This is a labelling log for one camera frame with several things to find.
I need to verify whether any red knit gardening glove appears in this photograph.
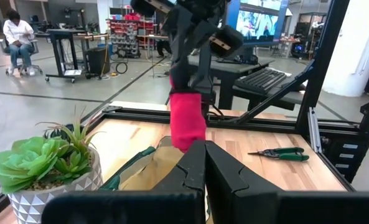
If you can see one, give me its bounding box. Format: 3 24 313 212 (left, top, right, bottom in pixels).
168 74 208 154

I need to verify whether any black keyboard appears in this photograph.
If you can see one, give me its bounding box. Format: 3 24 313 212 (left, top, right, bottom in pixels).
233 67 288 95

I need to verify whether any dark computer desk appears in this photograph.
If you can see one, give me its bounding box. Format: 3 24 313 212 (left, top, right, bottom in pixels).
187 55 306 111

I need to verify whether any silver aluminium bar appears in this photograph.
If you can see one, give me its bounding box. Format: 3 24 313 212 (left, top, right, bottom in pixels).
307 106 324 154

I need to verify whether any black rolling cart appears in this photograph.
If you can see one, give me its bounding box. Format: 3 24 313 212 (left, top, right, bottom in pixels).
36 28 90 84

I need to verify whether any succulent in white patterned pot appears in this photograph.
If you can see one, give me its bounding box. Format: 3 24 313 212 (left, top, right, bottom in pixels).
0 107 105 224

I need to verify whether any beige green-trimmed gardening bag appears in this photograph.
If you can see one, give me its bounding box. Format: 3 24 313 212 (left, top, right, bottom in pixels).
99 136 212 224

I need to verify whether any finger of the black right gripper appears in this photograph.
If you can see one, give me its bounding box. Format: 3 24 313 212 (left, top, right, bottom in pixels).
190 46 217 93
168 15 199 93

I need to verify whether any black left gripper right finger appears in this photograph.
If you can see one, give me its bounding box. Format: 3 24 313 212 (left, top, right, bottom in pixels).
204 139 369 224

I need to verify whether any black bin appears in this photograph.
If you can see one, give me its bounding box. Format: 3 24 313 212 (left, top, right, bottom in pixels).
86 46 111 76

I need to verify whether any shelf with red bins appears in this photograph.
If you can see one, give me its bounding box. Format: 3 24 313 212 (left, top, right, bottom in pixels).
107 14 156 59

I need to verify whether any black coiled cable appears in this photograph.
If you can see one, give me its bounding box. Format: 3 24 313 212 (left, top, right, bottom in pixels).
114 61 129 75

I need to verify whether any grey office chair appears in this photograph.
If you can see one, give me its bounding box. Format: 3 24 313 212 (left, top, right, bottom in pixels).
0 37 44 77

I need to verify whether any person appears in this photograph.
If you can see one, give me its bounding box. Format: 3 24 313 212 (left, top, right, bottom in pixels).
2 9 36 77

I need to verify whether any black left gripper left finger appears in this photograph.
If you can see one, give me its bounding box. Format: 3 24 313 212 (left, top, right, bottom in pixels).
40 139 207 224

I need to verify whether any large display screen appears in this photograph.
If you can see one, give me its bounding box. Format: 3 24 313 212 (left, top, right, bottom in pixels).
225 0 290 48

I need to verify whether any black aluminium table frame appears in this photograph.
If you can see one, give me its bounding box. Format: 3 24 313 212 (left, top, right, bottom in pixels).
0 0 369 223

